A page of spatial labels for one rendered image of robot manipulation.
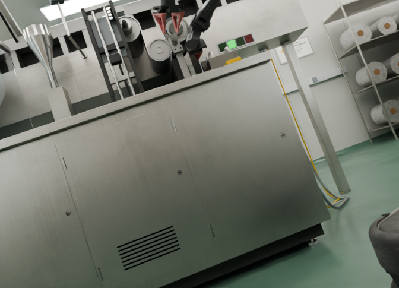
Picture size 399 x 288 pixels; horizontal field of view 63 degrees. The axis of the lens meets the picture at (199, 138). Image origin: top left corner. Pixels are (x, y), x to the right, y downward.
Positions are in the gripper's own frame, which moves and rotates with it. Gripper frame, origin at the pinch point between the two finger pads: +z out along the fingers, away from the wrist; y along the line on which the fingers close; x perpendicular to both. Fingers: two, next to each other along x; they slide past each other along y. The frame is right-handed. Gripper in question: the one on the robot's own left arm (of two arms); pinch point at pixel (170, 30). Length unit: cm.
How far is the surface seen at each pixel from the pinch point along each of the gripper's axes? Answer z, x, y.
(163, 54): 13.7, -41.9, -19.7
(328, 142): 84, -5, -122
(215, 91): 27.4, 1.0, -20.0
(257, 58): 15.0, 8.2, -39.3
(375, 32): 34, -115, -385
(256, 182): 65, 24, -22
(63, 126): 35, -25, 41
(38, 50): 8, -83, 33
